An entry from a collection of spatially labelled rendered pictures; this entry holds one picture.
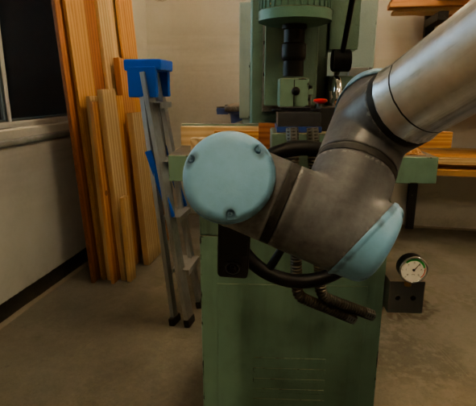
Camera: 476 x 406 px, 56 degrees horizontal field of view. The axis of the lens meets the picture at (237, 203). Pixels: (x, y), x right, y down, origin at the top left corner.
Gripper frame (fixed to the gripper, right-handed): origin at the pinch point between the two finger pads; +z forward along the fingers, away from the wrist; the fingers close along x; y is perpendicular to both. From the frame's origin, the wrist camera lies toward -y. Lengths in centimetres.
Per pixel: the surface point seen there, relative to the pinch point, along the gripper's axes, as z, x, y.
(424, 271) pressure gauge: 22.1, -39.5, -9.6
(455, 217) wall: 267, -153, 19
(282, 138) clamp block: 9.0, -7.7, 16.6
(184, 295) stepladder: 122, 29, -27
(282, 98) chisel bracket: 26.2, -8.5, 30.7
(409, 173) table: 20.9, -36.4, 11.8
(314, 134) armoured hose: 7.3, -13.8, 17.2
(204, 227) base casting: 25.3, 9.4, -0.6
